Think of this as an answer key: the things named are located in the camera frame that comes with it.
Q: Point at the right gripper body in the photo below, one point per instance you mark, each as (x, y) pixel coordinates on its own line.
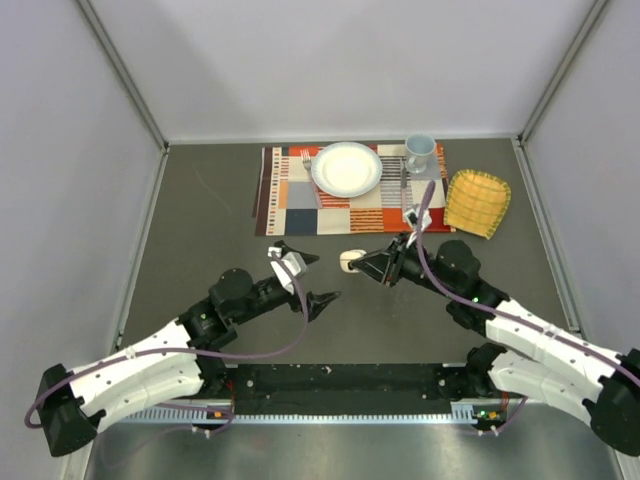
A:
(405, 261)

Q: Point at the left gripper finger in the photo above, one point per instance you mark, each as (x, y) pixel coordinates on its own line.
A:
(283, 249)
(317, 303)

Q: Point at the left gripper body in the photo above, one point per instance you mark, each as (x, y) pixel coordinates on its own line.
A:
(274, 299)

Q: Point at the beige earbud charging case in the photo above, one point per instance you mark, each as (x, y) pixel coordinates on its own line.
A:
(346, 258)

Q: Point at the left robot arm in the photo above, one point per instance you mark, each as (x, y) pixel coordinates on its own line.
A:
(182, 359)

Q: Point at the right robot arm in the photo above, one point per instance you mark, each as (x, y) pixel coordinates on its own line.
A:
(525, 354)

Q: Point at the patchwork placemat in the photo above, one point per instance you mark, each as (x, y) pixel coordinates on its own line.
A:
(285, 204)

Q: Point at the yellow woven cloth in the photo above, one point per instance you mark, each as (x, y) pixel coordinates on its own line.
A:
(476, 202)

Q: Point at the white plate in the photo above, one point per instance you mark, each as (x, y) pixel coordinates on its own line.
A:
(346, 169)

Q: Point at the silver fork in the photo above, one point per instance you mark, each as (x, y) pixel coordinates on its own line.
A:
(307, 164)

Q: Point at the light blue cup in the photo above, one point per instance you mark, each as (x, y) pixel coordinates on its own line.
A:
(421, 154)

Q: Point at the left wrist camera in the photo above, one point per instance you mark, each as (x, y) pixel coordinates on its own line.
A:
(286, 264)

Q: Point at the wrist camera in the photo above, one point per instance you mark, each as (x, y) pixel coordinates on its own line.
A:
(415, 220)
(286, 264)

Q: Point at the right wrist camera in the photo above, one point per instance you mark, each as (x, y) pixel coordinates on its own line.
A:
(415, 220)

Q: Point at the pink handled knife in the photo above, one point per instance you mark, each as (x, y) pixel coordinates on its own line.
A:
(403, 186)

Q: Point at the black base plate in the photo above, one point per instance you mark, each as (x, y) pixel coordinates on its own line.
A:
(347, 389)

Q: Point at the aluminium frame rail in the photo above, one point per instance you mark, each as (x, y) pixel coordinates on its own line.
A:
(108, 382)

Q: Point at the grey cable duct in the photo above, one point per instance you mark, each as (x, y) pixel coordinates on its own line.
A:
(455, 414)

